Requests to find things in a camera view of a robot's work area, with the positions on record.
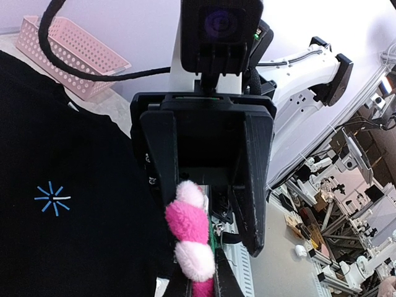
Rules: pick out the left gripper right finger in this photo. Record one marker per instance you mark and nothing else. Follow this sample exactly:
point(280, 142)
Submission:
point(225, 282)

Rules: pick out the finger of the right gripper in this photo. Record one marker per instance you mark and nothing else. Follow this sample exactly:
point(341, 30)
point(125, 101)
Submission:
point(160, 133)
point(249, 180)

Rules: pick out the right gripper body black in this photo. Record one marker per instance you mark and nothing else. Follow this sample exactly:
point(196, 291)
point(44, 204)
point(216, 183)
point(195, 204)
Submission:
point(208, 132)

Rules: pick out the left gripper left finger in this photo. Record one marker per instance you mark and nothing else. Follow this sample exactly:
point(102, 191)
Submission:
point(179, 285)

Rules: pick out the flower brooch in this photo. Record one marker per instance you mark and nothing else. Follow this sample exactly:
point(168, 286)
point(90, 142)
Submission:
point(188, 221)

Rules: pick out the pink plastic basket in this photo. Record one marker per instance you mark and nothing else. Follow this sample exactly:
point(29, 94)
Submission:
point(77, 48)

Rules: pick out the black t-shirt blue logo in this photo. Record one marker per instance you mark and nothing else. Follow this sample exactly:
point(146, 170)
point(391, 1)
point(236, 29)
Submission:
point(77, 217)

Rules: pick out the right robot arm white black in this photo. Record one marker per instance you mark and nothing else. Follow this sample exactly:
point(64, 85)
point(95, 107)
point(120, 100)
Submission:
point(297, 88)

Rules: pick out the white earbud case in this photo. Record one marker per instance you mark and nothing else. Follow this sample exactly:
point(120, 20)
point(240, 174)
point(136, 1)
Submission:
point(301, 251)

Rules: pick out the front aluminium rail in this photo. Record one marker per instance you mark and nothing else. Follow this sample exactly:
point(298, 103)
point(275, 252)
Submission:
point(225, 237)

